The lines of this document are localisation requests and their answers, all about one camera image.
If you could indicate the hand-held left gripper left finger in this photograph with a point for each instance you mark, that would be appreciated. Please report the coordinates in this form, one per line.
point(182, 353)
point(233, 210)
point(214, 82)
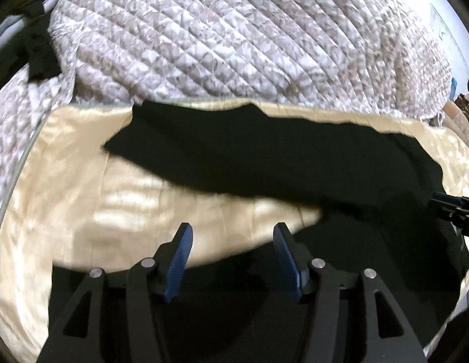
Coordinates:
point(178, 262)

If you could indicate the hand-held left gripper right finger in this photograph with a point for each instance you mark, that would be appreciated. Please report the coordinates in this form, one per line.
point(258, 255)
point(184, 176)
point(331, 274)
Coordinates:
point(286, 262)

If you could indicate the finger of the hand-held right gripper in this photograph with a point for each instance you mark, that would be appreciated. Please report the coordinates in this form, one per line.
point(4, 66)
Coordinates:
point(451, 206)

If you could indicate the black pants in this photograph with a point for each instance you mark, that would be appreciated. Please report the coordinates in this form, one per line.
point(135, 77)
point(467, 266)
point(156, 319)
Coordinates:
point(257, 151)

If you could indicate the golden satin blanket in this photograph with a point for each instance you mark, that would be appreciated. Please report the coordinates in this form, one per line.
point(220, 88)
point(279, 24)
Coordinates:
point(68, 196)

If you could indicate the floral quilted blanket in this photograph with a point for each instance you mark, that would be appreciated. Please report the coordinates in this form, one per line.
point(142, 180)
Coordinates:
point(227, 34)

